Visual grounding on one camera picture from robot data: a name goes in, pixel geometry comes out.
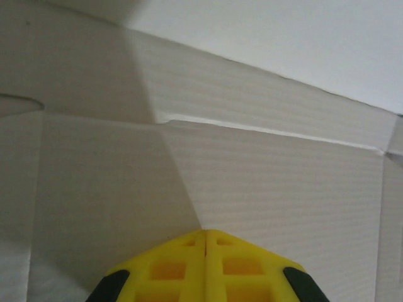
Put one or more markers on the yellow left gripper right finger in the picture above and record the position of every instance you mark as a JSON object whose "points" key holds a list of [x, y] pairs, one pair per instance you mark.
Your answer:
{"points": [[239, 270]]}

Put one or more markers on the white and blue paper box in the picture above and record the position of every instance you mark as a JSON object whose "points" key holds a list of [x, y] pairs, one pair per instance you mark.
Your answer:
{"points": [[252, 173]]}

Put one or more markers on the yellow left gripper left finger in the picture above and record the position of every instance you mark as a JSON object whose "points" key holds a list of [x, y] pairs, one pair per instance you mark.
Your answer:
{"points": [[176, 270]]}

